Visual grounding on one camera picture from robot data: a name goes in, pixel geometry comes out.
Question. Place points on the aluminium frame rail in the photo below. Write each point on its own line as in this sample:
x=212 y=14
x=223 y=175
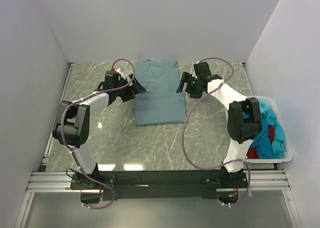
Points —
x=59 y=182

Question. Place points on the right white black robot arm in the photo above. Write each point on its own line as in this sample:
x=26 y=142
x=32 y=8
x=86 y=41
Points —
x=244 y=122

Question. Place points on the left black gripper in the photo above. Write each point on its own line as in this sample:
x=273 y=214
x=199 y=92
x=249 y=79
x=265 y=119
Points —
x=136 y=87

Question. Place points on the white plastic laundry basket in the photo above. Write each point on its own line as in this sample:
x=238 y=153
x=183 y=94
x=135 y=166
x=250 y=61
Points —
x=288 y=152

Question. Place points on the red t shirt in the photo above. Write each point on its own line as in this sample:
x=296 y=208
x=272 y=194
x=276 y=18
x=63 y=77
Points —
x=261 y=148

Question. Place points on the black base crossbar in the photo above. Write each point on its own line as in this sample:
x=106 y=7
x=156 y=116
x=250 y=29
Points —
x=160 y=184

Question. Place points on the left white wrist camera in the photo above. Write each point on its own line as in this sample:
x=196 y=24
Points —
x=121 y=70

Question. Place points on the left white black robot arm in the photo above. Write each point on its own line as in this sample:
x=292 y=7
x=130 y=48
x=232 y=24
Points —
x=72 y=122

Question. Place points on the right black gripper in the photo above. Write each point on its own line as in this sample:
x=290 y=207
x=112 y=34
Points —
x=187 y=78

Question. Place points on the grey blue t shirt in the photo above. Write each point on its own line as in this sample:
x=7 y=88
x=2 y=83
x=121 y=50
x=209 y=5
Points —
x=160 y=104

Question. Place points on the bright blue t shirt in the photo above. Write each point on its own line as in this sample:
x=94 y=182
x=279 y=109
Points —
x=269 y=117

